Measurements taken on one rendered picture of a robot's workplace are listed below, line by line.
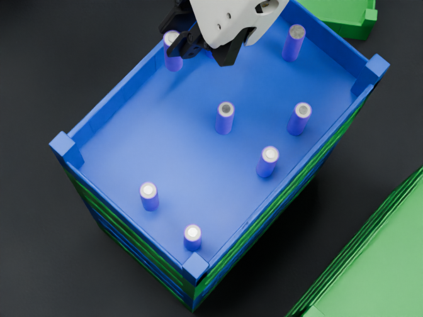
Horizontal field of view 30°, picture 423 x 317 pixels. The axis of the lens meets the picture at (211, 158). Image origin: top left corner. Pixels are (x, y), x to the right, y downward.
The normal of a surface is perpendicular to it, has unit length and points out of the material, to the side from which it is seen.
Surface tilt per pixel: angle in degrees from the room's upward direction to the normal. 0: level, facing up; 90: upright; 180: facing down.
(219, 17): 66
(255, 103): 0
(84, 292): 0
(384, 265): 0
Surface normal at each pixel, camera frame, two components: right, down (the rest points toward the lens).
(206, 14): -0.87, 0.25
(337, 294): 0.04, -0.25
